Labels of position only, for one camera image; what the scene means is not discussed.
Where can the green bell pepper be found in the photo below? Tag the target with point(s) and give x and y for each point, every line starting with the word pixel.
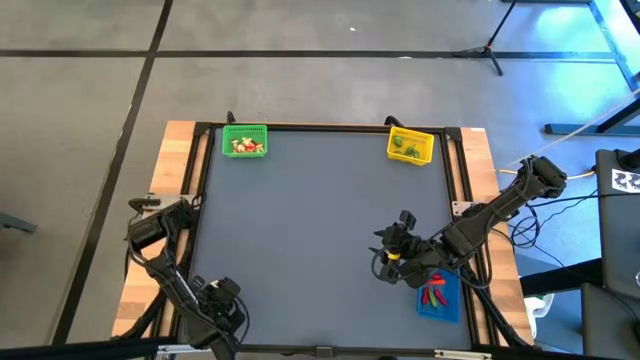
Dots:
pixel 409 150
pixel 397 141
pixel 416 154

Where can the green plastic basket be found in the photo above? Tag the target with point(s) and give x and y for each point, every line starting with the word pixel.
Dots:
pixel 245 131

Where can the orange chili pepper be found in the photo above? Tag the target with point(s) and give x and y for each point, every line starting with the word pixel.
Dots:
pixel 436 282

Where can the black box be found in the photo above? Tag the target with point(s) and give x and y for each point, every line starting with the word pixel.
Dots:
pixel 607 325

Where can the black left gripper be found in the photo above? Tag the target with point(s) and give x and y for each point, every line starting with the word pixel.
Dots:
pixel 222 310

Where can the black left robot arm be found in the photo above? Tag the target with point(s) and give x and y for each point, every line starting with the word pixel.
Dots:
pixel 172 290

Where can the black floor beam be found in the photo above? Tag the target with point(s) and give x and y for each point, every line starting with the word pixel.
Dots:
pixel 560 277

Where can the black metal desk frame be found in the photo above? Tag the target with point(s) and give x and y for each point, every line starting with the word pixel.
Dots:
pixel 570 129

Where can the black tripod stand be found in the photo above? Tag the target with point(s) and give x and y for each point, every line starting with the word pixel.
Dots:
pixel 486 50

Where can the black equipment case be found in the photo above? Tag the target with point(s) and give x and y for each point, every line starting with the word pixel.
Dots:
pixel 617 240

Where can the black aluminium table frame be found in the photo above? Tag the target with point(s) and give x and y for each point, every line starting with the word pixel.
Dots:
pixel 350 128

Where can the white plastic object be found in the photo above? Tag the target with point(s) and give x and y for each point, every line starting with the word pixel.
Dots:
pixel 539 302

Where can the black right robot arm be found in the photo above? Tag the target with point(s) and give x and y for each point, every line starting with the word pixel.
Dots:
pixel 500 205

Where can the blue plastic basket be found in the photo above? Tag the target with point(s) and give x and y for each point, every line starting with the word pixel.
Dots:
pixel 447 312

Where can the white fiducial marker tag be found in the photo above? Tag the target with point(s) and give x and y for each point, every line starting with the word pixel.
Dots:
pixel 625 181

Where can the grey metal furniture foot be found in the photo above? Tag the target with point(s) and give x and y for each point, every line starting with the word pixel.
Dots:
pixel 17 224

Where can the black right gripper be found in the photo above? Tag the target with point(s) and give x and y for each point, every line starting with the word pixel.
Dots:
pixel 415 255

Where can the yellow plastic basket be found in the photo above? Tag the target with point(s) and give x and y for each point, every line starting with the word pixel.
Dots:
pixel 425 140

